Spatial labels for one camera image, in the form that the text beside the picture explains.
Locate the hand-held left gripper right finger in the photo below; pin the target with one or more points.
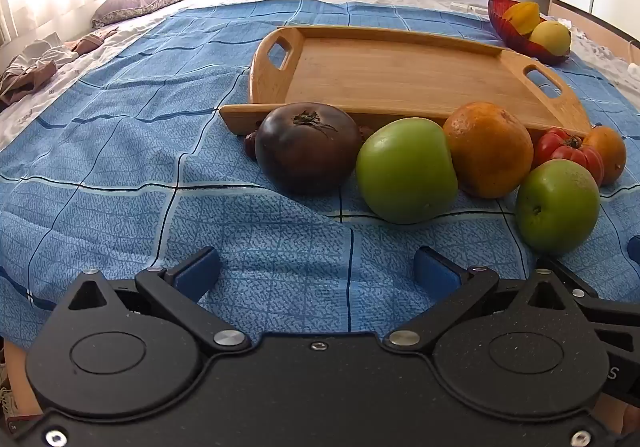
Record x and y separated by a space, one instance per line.
435 273

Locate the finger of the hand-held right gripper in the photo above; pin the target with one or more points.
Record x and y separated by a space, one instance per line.
615 303
635 252

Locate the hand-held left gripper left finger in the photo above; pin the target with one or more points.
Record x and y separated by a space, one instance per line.
197 273

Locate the small green apple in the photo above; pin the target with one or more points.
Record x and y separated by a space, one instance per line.
557 207

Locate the small orange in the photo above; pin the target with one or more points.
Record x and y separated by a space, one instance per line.
607 152

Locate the large green apple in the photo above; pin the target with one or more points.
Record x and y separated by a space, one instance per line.
405 172

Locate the large orange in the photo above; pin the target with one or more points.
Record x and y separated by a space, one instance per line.
490 152

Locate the red ribbed tomato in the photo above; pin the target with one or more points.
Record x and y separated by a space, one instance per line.
555 144

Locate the red jujube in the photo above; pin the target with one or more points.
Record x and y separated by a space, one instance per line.
250 142
365 132

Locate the dark brown round fruit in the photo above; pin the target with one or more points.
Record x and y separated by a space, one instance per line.
305 152

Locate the wooden tray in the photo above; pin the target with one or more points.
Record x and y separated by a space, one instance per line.
400 72

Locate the blue checked blanket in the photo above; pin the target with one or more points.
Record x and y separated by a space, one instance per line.
125 177

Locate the yellow pear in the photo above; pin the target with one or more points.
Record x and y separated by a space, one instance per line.
550 39

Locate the white crumpled tissue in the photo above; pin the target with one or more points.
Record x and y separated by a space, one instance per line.
565 22

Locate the yellow starfruit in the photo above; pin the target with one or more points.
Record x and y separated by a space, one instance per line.
525 17

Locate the brown and white clothes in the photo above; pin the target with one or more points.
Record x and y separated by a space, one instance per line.
30 72

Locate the red glass bowl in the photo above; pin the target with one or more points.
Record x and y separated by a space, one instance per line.
500 19

